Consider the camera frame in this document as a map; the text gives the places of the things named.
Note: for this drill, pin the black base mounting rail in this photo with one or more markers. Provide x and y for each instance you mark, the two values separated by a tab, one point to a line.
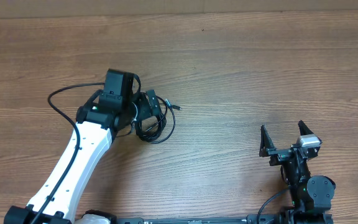
250	219

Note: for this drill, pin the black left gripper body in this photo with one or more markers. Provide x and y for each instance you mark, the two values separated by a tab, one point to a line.
143	109

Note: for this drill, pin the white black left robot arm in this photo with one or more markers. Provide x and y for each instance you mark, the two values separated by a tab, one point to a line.
111	108

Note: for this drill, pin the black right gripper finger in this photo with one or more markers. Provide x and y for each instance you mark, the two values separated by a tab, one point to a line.
304	130
266	144

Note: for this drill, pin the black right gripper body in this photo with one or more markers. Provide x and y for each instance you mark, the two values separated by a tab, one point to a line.
279	157

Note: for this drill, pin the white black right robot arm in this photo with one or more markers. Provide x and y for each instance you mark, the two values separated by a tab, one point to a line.
310	195

